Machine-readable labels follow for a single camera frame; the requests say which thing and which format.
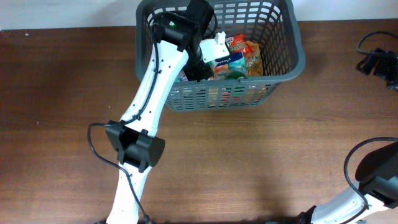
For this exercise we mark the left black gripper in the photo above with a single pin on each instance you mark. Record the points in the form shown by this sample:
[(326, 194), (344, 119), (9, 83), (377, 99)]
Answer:
[(199, 75)]

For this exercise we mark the green lid jar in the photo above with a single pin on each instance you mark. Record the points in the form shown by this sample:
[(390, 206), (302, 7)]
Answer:
[(234, 72)]

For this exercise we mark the blue white carton box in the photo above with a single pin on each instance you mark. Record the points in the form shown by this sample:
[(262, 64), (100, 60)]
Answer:
[(219, 67)]

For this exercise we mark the red spaghetti packet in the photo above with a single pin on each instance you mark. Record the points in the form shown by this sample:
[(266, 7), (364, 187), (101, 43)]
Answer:
[(237, 43)]

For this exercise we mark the beige coffee mix bag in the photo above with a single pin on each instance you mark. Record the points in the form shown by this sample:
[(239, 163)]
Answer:
[(253, 61)]

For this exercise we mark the grey plastic basket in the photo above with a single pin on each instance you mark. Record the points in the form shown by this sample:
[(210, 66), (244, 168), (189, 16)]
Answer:
[(270, 24)]

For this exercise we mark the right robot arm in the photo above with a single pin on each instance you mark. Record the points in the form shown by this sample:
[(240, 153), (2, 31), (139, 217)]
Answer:
[(374, 189)]

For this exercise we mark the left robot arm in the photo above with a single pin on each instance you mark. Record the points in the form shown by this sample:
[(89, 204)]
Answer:
[(176, 38)]

